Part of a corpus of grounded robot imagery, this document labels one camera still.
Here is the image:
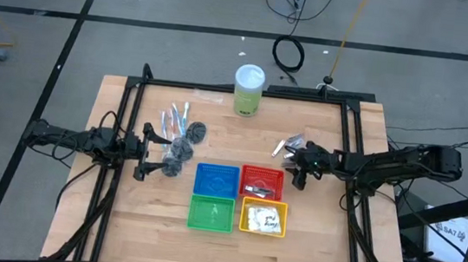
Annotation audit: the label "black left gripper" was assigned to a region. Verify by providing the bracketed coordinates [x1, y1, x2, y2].
[119, 120, 174, 185]

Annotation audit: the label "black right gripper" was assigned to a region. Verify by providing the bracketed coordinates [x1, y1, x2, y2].
[290, 140, 343, 195]

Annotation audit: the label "grey bagged round items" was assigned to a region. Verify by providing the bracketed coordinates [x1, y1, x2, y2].
[168, 136, 196, 162]

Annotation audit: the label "bagged blue toothbrush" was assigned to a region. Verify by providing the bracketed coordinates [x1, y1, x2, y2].
[179, 102, 191, 138]
[167, 102, 188, 135]

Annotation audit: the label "bagged black mesh pouf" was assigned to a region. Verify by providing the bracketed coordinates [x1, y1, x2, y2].
[184, 120, 209, 146]
[159, 154, 185, 180]

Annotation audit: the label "red plastic basket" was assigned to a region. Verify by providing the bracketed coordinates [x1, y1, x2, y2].
[237, 163, 287, 203]

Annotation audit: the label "clear bag of cotton balls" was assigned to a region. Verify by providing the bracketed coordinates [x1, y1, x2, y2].
[244, 204, 286, 235]

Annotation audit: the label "yellow plastic basket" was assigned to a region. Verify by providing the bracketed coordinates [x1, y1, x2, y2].
[237, 195, 290, 239]

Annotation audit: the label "green plastic basket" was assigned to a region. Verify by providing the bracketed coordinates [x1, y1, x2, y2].
[185, 193, 237, 236]

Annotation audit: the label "blue plastic basket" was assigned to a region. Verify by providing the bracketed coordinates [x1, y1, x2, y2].
[192, 161, 243, 200]

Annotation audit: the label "empty clear plastic bag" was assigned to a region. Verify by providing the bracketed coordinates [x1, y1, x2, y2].
[192, 88, 225, 106]

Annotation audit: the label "green disinfecting wipes canister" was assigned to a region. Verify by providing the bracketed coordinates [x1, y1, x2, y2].
[231, 62, 268, 120]

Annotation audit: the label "black diagonal metal bar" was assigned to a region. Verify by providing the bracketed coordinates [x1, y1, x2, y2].
[395, 179, 468, 238]

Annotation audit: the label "white cardboard box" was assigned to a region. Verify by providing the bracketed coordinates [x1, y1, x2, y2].
[420, 206, 468, 262]

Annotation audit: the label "black metal table frame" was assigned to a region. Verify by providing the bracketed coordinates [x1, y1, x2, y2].
[39, 55, 431, 262]

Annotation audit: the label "black round post knob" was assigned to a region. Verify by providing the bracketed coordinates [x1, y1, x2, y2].
[316, 74, 341, 93]

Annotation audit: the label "black coiled floor cable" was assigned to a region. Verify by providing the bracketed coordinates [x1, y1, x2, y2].
[267, 33, 309, 87]

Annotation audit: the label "long yellow cable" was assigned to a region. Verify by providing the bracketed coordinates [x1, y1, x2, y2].
[328, 0, 374, 82]

